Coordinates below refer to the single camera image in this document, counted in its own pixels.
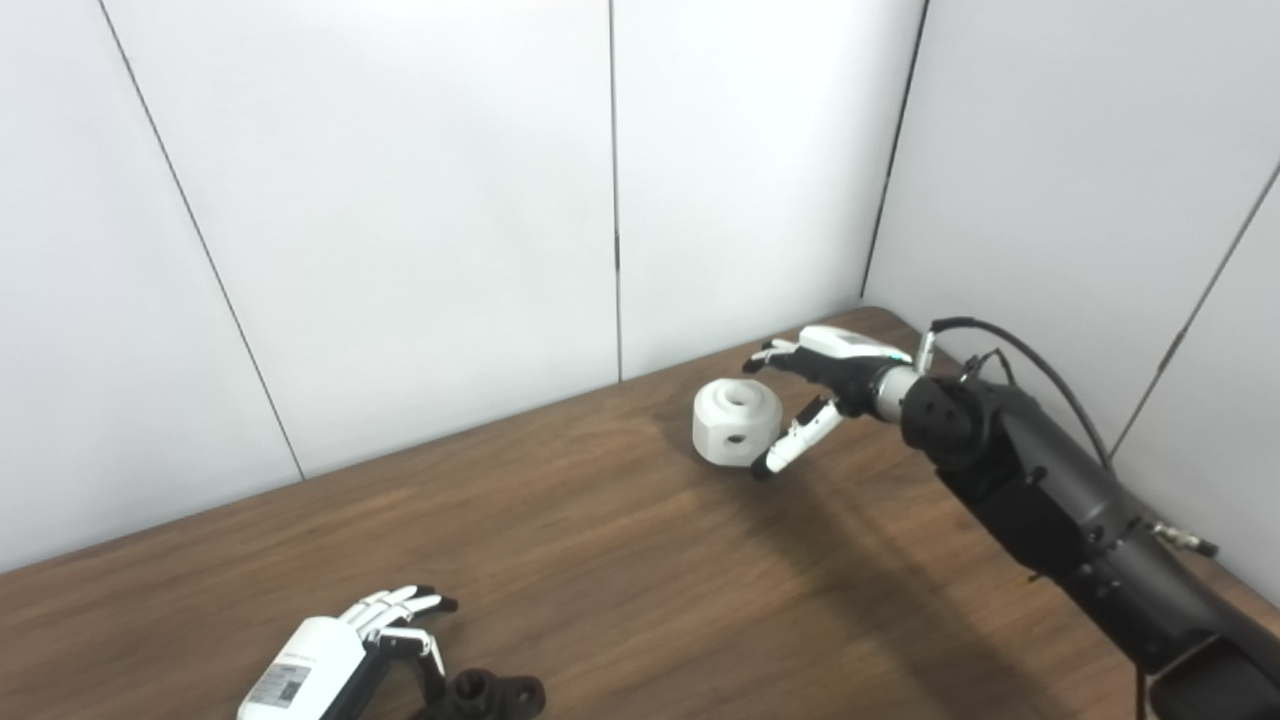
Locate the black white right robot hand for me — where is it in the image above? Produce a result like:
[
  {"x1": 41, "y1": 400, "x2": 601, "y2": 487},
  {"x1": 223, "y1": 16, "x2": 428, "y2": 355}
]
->
[{"x1": 741, "y1": 325, "x2": 913, "y2": 481}]

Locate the black flanged holder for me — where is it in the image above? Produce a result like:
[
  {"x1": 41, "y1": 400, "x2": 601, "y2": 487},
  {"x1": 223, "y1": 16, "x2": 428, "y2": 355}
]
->
[{"x1": 410, "y1": 668, "x2": 547, "y2": 720}]

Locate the round white plastic piece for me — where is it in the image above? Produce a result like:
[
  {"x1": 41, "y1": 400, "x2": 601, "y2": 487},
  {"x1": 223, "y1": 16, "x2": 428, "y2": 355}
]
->
[{"x1": 692, "y1": 378, "x2": 783, "y2": 468}]

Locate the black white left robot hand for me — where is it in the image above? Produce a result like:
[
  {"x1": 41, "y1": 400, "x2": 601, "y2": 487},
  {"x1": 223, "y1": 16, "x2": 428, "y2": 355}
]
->
[{"x1": 237, "y1": 585, "x2": 459, "y2": 720}]

